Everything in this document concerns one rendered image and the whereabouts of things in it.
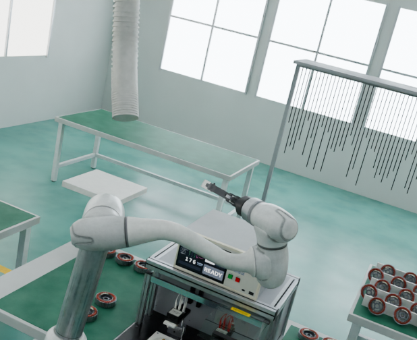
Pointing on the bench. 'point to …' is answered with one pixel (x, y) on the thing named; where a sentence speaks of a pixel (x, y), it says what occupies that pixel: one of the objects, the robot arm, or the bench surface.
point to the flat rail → (183, 292)
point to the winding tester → (224, 229)
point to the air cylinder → (177, 330)
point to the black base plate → (147, 327)
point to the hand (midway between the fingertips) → (216, 191)
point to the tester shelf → (160, 263)
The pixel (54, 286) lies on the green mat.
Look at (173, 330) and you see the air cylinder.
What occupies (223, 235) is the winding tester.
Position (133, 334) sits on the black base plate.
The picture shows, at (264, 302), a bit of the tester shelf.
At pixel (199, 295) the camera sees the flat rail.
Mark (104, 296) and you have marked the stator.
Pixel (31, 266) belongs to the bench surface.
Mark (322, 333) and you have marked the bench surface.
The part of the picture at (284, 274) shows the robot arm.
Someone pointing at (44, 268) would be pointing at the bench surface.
